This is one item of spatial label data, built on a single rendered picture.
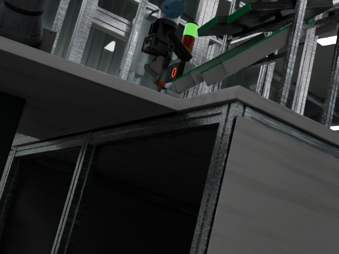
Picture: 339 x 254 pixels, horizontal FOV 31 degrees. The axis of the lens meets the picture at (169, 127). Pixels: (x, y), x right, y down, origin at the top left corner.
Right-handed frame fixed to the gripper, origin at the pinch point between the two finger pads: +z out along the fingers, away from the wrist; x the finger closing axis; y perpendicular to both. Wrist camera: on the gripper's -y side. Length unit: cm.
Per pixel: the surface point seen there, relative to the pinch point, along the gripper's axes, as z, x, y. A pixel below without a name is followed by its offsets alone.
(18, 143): 24, -65, 20
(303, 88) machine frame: -52, -59, -115
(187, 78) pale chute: 3.2, 20.8, 1.0
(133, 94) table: 24, 50, 31
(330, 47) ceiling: -454, -658, -683
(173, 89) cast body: 1.5, 2.3, -5.3
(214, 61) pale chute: 0.0, 33.6, 1.2
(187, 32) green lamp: -29.7, -17.3, -16.0
